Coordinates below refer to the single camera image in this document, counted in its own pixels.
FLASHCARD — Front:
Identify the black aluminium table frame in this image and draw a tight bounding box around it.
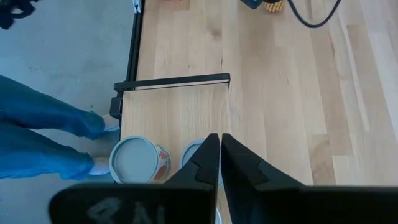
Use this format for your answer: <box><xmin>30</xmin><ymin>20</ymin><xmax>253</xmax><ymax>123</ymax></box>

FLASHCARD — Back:
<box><xmin>126</xmin><ymin>0</ymin><xmax>146</xmax><ymax>82</ymax></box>

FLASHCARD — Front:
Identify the yellow patterned tin can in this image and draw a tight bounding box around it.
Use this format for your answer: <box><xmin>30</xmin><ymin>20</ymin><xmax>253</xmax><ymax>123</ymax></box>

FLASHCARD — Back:
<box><xmin>264</xmin><ymin>0</ymin><xmax>284</xmax><ymax>13</ymax></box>

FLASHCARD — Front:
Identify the person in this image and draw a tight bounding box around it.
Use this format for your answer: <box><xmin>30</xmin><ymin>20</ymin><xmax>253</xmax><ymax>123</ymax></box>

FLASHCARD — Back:
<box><xmin>0</xmin><ymin>74</ymin><xmax>121</xmax><ymax>181</ymax></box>

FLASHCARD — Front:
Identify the wooden shelf board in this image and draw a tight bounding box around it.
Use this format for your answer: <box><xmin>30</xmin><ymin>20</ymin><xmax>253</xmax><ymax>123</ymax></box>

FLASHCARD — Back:
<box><xmin>120</xmin><ymin>82</ymin><xmax>234</xmax><ymax>224</ymax></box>

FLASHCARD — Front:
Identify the cherry label tin can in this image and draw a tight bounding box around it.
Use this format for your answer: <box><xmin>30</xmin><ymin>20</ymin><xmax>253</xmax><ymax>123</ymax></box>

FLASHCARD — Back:
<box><xmin>179</xmin><ymin>138</ymin><xmax>206</xmax><ymax>179</ymax></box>

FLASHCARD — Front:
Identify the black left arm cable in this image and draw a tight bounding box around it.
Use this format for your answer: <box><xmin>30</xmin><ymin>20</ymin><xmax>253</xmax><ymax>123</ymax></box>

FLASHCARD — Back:
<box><xmin>287</xmin><ymin>0</ymin><xmax>343</xmax><ymax>29</ymax></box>

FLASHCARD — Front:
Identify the orange label tin can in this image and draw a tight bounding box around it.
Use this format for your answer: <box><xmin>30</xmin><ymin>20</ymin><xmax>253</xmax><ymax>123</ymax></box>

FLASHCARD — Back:
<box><xmin>108</xmin><ymin>135</ymin><xmax>172</xmax><ymax>184</ymax></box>

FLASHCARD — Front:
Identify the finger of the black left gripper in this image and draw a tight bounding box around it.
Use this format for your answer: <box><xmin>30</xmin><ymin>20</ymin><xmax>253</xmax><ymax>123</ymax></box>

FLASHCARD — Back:
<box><xmin>241</xmin><ymin>0</ymin><xmax>265</xmax><ymax>9</ymax></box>

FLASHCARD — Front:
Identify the black table-level camera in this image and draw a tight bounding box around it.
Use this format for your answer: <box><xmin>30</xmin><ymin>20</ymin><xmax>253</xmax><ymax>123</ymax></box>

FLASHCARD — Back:
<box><xmin>109</xmin><ymin>96</ymin><xmax>124</xmax><ymax>121</ymax></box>

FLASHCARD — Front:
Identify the black object on floor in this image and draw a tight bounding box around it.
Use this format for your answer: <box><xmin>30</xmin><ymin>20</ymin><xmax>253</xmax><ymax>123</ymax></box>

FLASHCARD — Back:
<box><xmin>0</xmin><ymin>0</ymin><xmax>40</xmax><ymax>30</ymax></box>

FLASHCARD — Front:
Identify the person's white shoe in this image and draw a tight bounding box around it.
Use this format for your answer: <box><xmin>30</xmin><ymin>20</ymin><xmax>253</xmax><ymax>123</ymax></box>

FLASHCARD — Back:
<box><xmin>102</xmin><ymin>114</ymin><xmax>121</xmax><ymax>133</ymax></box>
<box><xmin>89</xmin><ymin>157</ymin><xmax>111</xmax><ymax>176</ymax></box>

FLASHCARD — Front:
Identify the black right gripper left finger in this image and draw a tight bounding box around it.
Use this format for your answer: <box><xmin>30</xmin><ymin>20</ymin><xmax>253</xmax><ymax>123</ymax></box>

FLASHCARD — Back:
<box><xmin>49</xmin><ymin>133</ymin><xmax>221</xmax><ymax>224</ymax></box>

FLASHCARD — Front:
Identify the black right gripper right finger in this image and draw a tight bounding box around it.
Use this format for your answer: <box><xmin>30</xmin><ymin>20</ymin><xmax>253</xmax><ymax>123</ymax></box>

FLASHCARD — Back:
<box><xmin>221</xmin><ymin>133</ymin><xmax>398</xmax><ymax>224</ymax></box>

